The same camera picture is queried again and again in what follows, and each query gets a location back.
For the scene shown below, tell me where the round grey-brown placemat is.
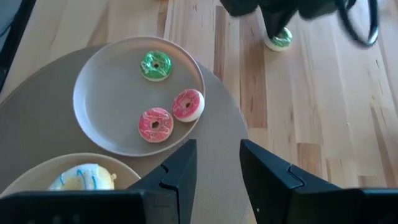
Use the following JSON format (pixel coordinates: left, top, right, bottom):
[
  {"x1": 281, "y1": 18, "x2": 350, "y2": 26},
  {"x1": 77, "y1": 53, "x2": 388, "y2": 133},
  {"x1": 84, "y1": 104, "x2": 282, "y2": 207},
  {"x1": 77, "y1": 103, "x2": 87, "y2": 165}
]
[{"x1": 0, "y1": 43, "x2": 250, "y2": 224}]

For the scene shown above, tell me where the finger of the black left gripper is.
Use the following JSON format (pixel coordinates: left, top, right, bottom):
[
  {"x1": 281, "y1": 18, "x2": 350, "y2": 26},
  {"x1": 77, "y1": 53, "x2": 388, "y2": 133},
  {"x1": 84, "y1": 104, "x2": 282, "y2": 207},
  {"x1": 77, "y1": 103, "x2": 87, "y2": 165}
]
[{"x1": 260, "y1": 6, "x2": 300, "y2": 40}]

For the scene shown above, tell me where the large white-iced striped donut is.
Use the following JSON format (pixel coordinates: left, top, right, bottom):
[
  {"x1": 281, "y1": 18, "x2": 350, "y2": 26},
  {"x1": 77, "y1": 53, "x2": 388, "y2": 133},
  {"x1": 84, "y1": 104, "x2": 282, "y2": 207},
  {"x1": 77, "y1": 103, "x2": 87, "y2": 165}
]
[{"x1": 47, "y1": 163, "x2": 118, "y2": 192}]

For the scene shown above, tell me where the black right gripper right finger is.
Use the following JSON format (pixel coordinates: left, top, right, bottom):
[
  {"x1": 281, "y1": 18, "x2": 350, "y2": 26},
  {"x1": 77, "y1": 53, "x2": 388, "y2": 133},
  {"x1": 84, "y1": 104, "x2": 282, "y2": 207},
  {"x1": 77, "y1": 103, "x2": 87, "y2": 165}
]
[{"x1": 239, "y1": 139, "x2": 342, "y2": 224}]

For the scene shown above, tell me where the small pink iced donut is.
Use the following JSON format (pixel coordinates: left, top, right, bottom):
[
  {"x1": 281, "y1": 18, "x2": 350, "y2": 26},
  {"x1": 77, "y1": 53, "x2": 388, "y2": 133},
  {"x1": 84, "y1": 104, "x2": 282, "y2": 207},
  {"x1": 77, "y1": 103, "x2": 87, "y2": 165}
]
[
  {"x1": 172, "y1": 88, "x2": 206, "y2": 123},
  {"x1": 137, "y1": 107, "x2": 175, "y2": 144}
]

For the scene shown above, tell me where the small green iced donut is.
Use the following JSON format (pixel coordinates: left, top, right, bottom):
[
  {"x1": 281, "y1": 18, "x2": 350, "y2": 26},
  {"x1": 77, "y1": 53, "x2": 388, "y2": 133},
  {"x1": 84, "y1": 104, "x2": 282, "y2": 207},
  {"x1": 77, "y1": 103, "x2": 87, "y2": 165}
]
[{"x1": 139, "y1": 50, "x2": 174, "y2": 83}]

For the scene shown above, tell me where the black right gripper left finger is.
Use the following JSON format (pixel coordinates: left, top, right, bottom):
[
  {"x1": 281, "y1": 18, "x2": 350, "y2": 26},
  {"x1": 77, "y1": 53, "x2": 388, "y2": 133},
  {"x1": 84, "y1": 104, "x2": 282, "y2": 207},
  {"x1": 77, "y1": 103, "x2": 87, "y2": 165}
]
[{"x1": 128, "y1": 138, "x2": 198, "y2": 224}]

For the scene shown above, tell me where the black aluminium table frame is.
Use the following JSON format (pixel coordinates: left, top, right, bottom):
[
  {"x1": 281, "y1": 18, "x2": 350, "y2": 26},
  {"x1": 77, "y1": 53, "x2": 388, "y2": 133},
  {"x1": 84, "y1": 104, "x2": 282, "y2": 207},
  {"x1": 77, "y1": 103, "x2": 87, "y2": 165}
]
[{"x1": 0, "y1": 0, "x2": 37, "y2": 93}]

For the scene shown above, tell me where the large green iced donut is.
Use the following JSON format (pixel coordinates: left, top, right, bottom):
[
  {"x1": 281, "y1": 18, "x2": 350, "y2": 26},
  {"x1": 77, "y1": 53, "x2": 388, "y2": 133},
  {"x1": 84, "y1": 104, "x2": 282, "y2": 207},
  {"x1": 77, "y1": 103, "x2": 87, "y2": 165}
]
[{"x1": 263, "y1": 27, "x2": 294, "y2": 52}]

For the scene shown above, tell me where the round beige plate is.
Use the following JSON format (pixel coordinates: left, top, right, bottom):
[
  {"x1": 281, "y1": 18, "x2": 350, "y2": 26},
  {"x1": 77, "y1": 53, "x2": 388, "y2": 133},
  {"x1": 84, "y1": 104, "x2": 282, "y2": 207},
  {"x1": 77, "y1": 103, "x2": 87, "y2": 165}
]
[
  {"x1": 0, "y1": 152, "x2": 142, "y2": 199},
  {"x1": 72, "y1": 35, "x2": 206, "y2": 157}
]

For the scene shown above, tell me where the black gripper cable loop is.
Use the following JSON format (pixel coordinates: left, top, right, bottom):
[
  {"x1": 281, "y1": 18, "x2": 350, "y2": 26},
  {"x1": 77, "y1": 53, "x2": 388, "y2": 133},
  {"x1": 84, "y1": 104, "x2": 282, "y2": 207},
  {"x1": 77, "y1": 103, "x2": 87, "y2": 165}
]
[{"x1": 334, "y1": 0, "x2": 381, "y2": 49}]

